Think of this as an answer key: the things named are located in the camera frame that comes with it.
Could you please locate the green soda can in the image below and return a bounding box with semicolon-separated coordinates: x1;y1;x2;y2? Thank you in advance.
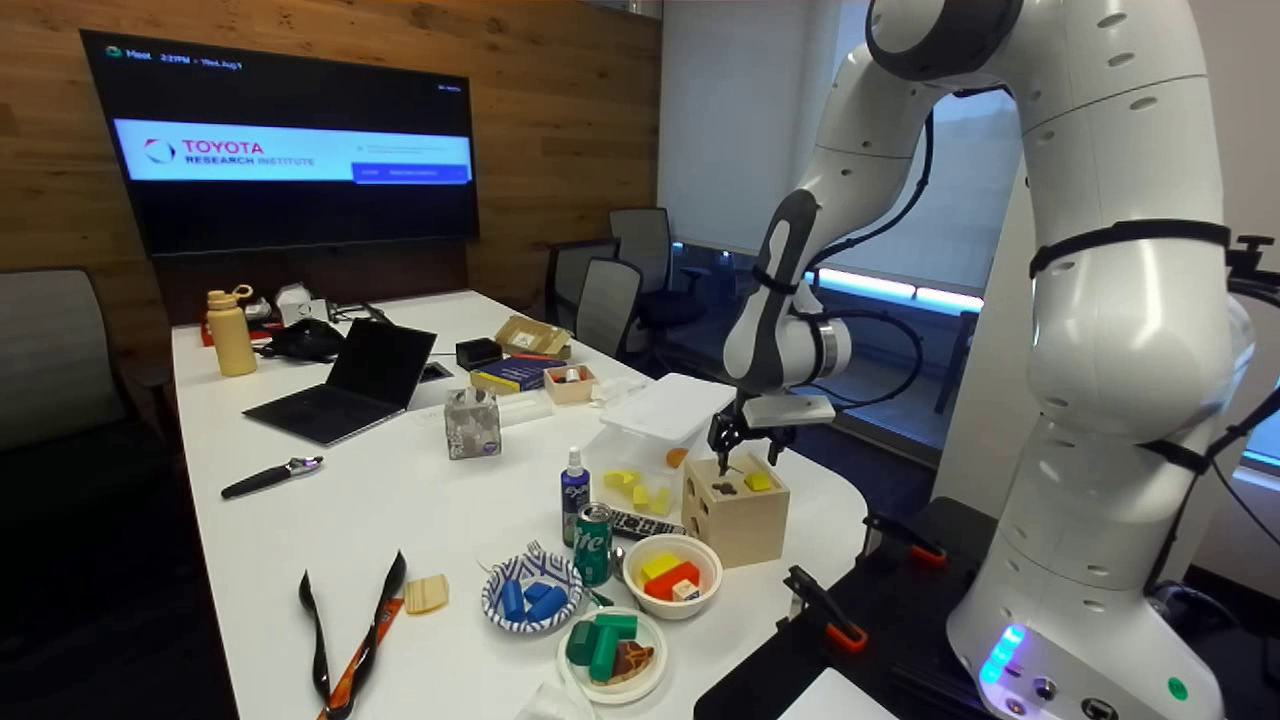
572;504;612;590

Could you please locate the blue patterned paper plate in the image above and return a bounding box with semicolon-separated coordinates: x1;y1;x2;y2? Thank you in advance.
482;546;583;635

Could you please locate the clear plastic container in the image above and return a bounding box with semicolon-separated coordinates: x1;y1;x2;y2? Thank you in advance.
583;374;734;520

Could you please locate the small wooden tray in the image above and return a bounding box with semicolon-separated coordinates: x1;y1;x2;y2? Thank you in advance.
544;366;597;406

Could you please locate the wall-mounted tv screen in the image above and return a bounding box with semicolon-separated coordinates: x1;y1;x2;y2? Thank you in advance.
80;32;482;261

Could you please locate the round wooden cookie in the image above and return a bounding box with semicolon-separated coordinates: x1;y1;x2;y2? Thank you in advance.
404;578;447;617

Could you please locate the black marker pen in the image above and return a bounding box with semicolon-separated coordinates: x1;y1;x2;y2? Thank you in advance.
219;457;323;502

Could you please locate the cardboard box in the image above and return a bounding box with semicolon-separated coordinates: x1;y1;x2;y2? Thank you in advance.
498;317;572;362

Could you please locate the green cylinder block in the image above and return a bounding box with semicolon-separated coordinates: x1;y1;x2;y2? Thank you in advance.
564;614;635;681

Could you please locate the black orange lanyard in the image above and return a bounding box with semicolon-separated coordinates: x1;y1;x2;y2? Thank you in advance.
297;550;413;720

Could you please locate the white plate with green blocks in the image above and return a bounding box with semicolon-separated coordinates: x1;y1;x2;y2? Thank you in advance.
557;608;668;709

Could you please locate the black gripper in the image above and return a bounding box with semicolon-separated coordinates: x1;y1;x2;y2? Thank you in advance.
710;391;837;478

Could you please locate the yellow cube block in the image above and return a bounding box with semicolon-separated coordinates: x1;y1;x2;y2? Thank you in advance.
745;474;776;494

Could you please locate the black orange clamp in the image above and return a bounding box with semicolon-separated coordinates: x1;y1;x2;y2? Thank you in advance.
784;566;868;658

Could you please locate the yellow water bottle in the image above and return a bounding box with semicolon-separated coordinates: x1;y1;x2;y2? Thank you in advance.
203;285;257;377

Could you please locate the white bowl with blocks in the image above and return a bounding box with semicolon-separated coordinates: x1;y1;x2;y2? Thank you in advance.
619;534;723;623

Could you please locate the yellow rectangular block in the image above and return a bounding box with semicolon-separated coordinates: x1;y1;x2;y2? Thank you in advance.
635;552;684;586

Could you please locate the black laptop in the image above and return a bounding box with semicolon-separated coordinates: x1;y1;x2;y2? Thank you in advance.
247;320;435;446

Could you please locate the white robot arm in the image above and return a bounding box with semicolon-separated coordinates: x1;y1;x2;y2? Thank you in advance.
710;0;1251;720

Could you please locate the wooden shape sorter box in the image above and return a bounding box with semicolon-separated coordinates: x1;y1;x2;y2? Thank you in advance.
682;454;789;567

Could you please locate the grey office chair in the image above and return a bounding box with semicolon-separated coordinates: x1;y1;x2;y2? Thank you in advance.
572;261;642;356

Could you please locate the red rectangular block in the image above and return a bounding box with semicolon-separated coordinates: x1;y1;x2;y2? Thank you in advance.
646;560;701;602

